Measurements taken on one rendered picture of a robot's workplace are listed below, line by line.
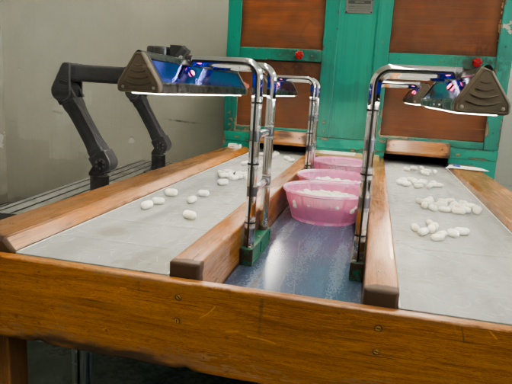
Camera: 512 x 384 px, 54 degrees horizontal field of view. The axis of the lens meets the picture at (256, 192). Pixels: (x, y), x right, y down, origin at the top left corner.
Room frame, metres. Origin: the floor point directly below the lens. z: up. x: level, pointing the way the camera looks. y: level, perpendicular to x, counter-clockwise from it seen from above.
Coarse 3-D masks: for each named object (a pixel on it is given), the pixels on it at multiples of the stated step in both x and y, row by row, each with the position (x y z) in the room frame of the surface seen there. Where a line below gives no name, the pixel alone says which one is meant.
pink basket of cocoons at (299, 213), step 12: (288, 192) 1.50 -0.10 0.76; (300, 204) 1.46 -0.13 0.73; (312, 204) 1.43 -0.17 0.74; (324, 204) 1.42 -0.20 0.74; (336, 204) 1.42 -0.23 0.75; (348, 204) 1.43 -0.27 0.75; (300, 216) 1.47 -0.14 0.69; (312, 216) 1.44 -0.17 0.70; (336, 216) 1.43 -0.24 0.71; (348, 216) 1.45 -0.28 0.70
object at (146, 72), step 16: (128, 64) 0.89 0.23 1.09; (144, 64) 0.89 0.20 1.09; (160, 64) 0.94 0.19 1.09; (176, 64) 1.03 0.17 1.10; (128, 80) 0.89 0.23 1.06; (144, 80) 0.89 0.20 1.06; (160, 80) 0.90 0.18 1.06; (176, 80) 0.98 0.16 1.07; (192, 80) 1.06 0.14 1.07; (208, 80) 1.17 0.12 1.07; (224, 80) 1.30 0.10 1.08; (240, 80) 1.47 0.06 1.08
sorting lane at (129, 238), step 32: (160, 192) 1.47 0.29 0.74; (192, 192) 1.50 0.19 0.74; (224, 192) 1.53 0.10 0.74; (96, 224) 1.09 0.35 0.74; (128, 224) 1.11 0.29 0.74; (160, 224) 1.12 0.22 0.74; (192, 224) 1.14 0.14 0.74; (64, 256) 0.87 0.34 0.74; (96, 256) 0.88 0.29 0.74; (128, 256) 0.89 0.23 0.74; (160, 256) 0.90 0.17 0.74
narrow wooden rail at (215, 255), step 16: (304, 160) 2.21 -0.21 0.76; (288, 176) 1.75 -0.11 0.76; (272, 192) 1.45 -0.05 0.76; (240, 208) 1.22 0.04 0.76; (256, 208) 1.23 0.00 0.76; (272, 208) 1.41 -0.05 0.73; (224, 224) 1.06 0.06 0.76; (240, 224) 1.07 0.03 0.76; (256, 224) 1.21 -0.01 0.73; (272, 224) 1.43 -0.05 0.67; (208, 240) 0.94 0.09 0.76; (224, 240) 0.95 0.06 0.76; (240, 240) 1.06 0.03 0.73; (176, 256) 0.84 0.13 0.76; (192, 256) 0.84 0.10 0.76; (208, 256) 0.85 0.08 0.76; (224, 256) 0.94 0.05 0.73; (176, 272) 0.81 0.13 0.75; (192, 272) 0.80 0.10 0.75; (208, 272) 0.85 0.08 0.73; (224, 272) 0.95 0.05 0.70
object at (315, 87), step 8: (280, 80) 2.05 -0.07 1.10; (288, 80) 2.04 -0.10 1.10; (296, 80) 2.03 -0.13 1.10; (304, 80) 2.02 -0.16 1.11; (312, 80) 2.02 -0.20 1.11; (312, 88) 2.01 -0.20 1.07; (320, 88) 2.17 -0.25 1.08; (312, 96) 2.01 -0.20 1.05; (312, 104) 2.01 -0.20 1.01; (312, 112) 2.01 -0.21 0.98; (312, 120) 2.02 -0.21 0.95; (312, 128) 2.02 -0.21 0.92; (312, 136) 2.16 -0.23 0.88; (312, 144) 2.12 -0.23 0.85; (312, 152) 2.16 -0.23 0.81; (312, 160) 2.16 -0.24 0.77; (312, 168) 2.16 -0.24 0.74
